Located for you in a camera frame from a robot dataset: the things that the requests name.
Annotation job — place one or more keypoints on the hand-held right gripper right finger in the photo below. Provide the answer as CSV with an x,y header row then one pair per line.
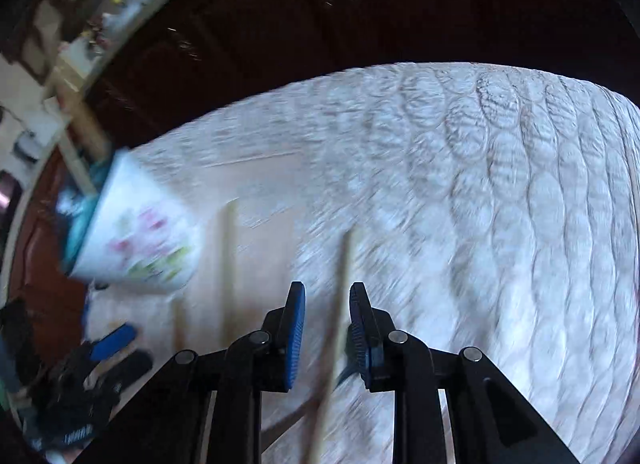
x,y
357,339

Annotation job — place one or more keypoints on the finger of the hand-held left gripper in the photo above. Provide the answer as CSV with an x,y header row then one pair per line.
x,y
132,364
112,339

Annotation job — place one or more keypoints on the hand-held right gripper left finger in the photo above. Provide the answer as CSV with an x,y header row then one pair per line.
x,y
295,339

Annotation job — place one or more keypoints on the pale wooden chopstick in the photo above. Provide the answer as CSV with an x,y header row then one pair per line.
x,y
342,284

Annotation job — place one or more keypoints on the white floral cup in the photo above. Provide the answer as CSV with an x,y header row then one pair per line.
x,y
140,244

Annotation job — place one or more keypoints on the pale bamboo chopstick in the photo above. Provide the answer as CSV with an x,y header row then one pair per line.
x,y
178,326
228,269

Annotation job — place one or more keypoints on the teal utensil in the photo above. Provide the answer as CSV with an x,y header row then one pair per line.
x,y
80,234

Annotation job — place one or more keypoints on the dark wooden cabinet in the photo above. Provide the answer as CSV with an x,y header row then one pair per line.
x,y
300,19

